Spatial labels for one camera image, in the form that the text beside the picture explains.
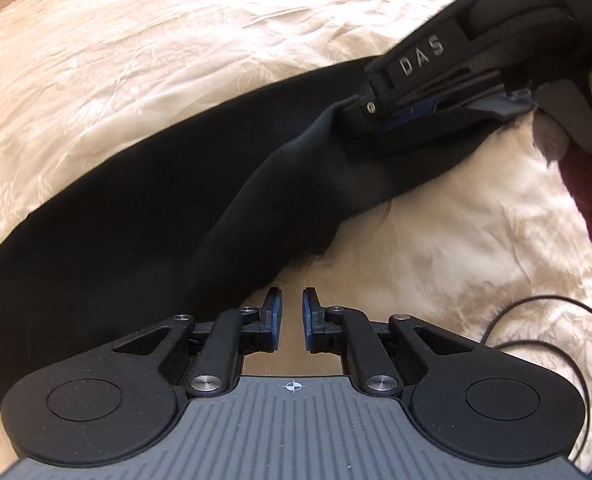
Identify thin black cable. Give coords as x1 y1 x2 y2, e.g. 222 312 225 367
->
480 297 592 462

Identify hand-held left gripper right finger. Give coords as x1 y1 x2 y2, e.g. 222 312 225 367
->
302 286 477 395

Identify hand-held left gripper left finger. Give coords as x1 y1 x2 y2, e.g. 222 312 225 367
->
112 286 283 395

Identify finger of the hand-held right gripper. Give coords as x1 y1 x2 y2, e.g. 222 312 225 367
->
341 74 507 117
375 89 532 137

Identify black pants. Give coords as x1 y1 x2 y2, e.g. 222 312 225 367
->
0 57 507 409

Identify cream patterned bedspread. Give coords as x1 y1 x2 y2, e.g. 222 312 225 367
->
0 0 592 480

